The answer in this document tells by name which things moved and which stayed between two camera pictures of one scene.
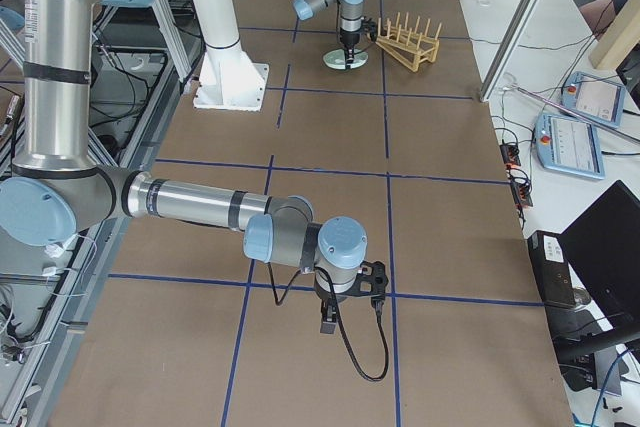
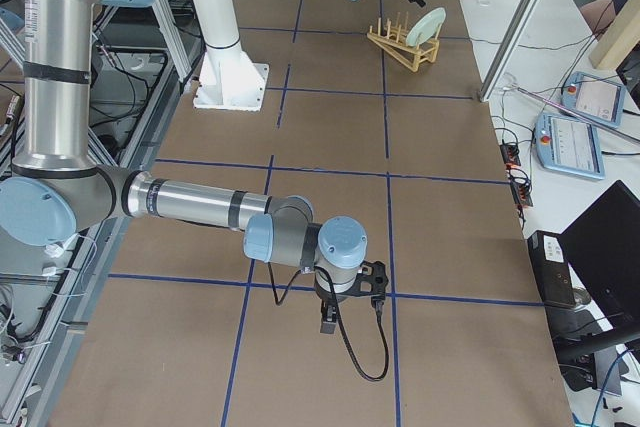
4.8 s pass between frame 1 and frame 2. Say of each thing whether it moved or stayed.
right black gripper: stayed
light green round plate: moved
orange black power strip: stayed
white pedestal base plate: stayed
